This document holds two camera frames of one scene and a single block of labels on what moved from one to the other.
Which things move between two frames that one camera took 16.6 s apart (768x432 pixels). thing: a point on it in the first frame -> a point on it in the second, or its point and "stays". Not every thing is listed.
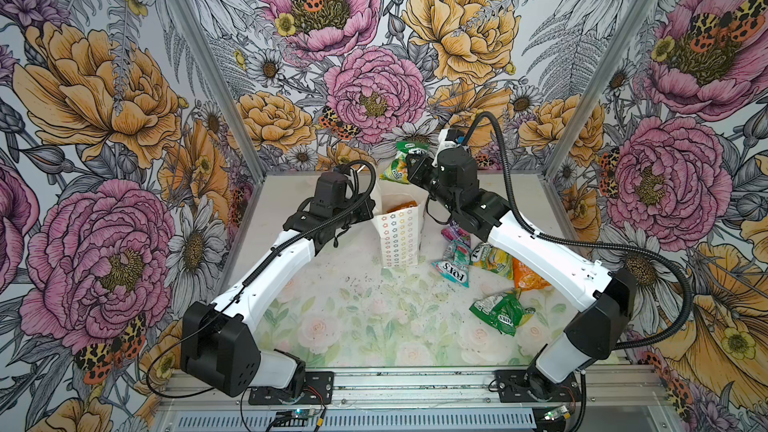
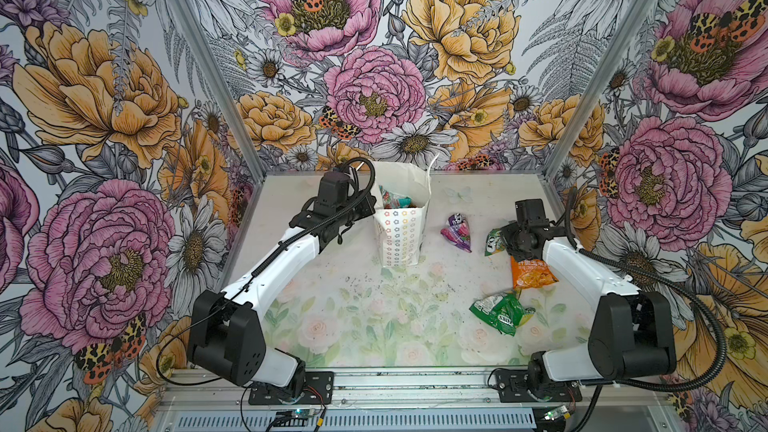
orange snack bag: (526, 279) stays
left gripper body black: (349, 206) stays
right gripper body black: (428, 174) -> (512, 236)
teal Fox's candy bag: (456, 257) -> (393, 201)
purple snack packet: (455, 232) stays
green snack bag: (505, 311) stays
